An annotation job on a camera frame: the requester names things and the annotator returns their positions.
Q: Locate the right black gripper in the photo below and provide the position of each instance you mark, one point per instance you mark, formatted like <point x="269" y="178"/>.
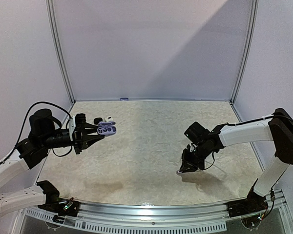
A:
<point x="193" y="157"/>

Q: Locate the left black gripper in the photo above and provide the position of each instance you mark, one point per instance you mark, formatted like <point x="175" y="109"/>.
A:
<point x="82" y="139"/>

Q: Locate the purple earbud charging case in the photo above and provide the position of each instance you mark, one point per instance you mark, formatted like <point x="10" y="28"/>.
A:
<point x="110" y="125"/>

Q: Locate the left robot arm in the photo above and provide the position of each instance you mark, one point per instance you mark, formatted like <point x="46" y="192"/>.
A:
<point x="47" y="134"/>

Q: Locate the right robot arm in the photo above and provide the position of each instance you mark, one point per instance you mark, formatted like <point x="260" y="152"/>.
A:
<point x="277" y="128"/>

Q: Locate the black earbud case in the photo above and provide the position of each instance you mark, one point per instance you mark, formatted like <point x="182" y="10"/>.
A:
<point x="97" y="120"/>

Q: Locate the white earbud case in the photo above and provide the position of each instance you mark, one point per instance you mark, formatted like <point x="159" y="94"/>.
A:
<point x="108" y="119"/>

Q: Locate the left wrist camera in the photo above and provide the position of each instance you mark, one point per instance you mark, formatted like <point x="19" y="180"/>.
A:
<point x="75" y="123"/>

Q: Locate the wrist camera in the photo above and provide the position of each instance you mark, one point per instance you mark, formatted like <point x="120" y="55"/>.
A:
<point x="190" y="147"/>
<point x="75" y="123"/>

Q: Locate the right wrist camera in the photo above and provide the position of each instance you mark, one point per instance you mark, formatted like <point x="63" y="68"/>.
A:
<point x="190" y="147"/>

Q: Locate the purple sticker on wall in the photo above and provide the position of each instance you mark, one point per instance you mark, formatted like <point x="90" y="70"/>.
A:
<point x="124" y="99"/>

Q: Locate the aluminium front rail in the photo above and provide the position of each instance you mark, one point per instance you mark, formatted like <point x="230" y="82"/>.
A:
<point x="208" y="218"/>

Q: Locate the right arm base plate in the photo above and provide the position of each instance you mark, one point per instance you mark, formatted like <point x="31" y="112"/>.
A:
<point x="246" y="207"/>

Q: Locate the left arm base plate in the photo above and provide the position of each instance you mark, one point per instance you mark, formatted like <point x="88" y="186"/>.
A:
<point x="63" y="207"/>

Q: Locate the left aluminium corner post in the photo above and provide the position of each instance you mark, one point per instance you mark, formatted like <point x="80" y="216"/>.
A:
<point x="58" y="49"/>

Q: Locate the aluminium corner post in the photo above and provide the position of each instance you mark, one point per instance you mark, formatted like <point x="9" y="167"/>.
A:
<point x="58" y="49"/>
<point x="246" y="50"/>

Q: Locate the right aluminium corner post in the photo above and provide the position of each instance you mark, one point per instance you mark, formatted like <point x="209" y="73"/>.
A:
<point x="246" y="50"/>

